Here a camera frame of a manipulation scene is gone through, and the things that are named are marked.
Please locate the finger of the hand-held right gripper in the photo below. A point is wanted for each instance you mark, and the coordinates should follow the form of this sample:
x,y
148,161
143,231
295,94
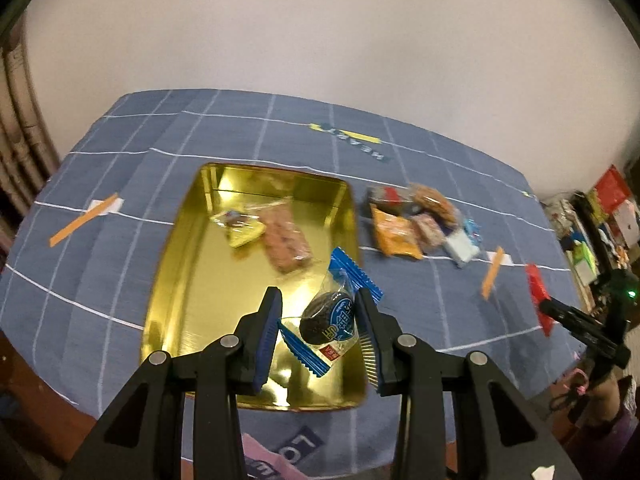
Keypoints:
x,y
585,327

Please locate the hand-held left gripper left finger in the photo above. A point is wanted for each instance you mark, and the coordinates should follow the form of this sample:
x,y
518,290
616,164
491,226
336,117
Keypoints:
x,y
265,360

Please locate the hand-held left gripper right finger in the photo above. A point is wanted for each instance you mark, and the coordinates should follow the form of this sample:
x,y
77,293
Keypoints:
x,y
372,355

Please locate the blue cookie packet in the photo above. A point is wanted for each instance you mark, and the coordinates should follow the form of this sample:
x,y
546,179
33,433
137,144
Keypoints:
x,y
327,317

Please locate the red snack packet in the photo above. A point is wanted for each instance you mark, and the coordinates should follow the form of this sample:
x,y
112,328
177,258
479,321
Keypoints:
x,y
537,285

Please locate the gold tin tray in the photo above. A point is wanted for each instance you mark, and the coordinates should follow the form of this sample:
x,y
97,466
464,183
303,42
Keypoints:
x,y
210,300

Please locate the clear packet of brown biscuits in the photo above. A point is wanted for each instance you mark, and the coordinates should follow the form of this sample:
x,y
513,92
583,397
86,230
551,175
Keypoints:
x,y
287,240

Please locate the orange snack packet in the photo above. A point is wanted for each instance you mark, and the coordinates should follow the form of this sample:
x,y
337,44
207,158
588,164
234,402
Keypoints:
x,y
397,234

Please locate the small yellow snack packet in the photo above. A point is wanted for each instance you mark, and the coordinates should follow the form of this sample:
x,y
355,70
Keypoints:
x,y
242,230

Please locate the pinkish clear snack packet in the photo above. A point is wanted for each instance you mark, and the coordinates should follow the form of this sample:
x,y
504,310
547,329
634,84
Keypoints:
x,y
429,232

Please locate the blue and white snack packet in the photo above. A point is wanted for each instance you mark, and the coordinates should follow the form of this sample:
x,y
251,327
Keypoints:
x,y
461,247

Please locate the grey snack bar packet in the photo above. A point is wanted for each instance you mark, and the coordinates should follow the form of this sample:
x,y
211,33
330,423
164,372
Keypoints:
x,y
387,196

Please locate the clear peanut brittle packet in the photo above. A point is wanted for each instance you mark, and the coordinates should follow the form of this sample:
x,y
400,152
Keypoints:
x,y
435,202

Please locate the person's right forearm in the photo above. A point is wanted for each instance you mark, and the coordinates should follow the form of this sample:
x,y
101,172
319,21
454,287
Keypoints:
x,y
607,402

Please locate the cluttered shelf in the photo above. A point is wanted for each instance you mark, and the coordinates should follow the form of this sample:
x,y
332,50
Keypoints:
x,y
595,240

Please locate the orange tape strip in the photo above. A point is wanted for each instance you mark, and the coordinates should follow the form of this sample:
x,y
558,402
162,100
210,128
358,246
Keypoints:
x,y
492,272
80,221

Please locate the red box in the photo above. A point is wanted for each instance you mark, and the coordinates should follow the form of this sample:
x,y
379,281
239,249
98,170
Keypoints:
x,y
612,183

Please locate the blue checked tablecloth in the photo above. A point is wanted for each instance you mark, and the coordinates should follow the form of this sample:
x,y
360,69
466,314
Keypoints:
x,y
120,260

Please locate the beige patterned curtain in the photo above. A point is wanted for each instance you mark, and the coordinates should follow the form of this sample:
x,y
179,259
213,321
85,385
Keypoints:
x,y
22,135

